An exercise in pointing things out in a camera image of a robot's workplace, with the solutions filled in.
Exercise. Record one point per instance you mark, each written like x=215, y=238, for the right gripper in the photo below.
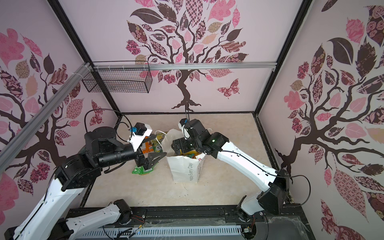
x=182, y=142

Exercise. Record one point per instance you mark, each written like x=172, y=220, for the black wire basket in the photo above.
x=119, y=77

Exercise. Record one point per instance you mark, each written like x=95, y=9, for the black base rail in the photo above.
x=290, y=224

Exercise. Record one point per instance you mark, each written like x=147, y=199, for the back aluminium rail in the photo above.
x=196, y=66

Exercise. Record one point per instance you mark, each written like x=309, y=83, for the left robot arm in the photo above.
x=73, y=176

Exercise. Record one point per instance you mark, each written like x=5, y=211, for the white vent strip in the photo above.
x=166, y=233

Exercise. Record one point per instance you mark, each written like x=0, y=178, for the green snack packet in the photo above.
x=141, y=171

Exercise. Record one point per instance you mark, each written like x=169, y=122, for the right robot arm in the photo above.
x=273, y=184

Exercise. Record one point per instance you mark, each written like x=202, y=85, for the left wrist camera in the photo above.
x=141, y=132

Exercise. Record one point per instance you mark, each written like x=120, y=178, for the orange snack packet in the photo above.
x=147, y=148

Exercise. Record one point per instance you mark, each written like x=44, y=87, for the left aluminium rail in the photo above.
x=11, y=150

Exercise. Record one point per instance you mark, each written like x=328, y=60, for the white paper bag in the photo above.
x=183, y=168

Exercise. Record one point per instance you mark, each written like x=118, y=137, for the aluminium rail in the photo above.
x=11, y=150
x=196, y=66

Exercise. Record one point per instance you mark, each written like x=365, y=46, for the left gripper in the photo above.
x=148, y=162

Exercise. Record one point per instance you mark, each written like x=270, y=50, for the Foxs candy packet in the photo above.
x=157, y=143

